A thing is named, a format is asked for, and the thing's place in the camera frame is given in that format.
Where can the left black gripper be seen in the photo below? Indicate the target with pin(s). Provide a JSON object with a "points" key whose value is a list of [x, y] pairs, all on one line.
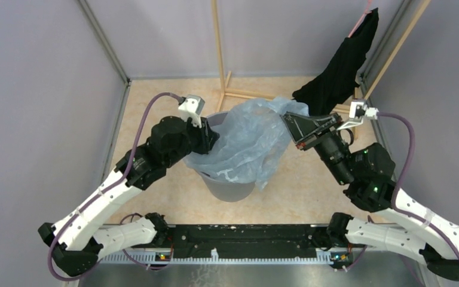
{"points": [[208, 137]]}

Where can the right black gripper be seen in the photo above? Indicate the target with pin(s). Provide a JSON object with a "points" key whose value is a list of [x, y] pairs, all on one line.
{"points": [[300, 125]]}

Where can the light blue trash bag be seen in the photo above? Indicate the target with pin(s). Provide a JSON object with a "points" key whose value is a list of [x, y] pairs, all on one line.
{"points": [[253, 137]]}

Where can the grey plastic trash bin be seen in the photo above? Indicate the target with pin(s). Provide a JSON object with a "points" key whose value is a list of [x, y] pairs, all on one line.
{"points": [[229, 186]]}

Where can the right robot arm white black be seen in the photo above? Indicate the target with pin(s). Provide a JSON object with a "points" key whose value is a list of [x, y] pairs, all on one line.
{"points": [[420, 234]]}

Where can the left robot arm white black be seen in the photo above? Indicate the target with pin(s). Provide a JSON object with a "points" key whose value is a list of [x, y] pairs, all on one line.
{"points": [[77, 243]]}

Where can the black hanging garment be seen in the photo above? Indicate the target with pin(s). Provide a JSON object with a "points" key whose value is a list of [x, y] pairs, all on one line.
{"points": [[337, 82]]}

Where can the wooden clothes rack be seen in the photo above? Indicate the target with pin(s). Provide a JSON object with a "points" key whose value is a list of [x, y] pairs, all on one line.
{"points": [[402, 24]]}

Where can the pink clothes hanger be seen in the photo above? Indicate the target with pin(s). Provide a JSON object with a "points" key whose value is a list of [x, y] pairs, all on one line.
{"points": [[362, 17]]}

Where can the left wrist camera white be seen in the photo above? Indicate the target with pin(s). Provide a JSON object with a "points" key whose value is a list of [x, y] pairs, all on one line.
{"points": [[190, 110]]}

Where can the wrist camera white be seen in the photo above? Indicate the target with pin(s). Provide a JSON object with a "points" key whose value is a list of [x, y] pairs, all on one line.
{"points": [[358, 112], [190, 110]]}

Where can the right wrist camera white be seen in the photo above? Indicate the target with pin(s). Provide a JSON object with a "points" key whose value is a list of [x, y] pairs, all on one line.
{"points": [[358, 112]]}

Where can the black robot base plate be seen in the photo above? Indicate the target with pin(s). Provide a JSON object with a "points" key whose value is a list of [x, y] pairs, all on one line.
{"points": [[252, 241]]}

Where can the white slotted cable duct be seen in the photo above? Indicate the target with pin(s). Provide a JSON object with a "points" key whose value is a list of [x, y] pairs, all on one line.
{"points": [[152, 258]]}

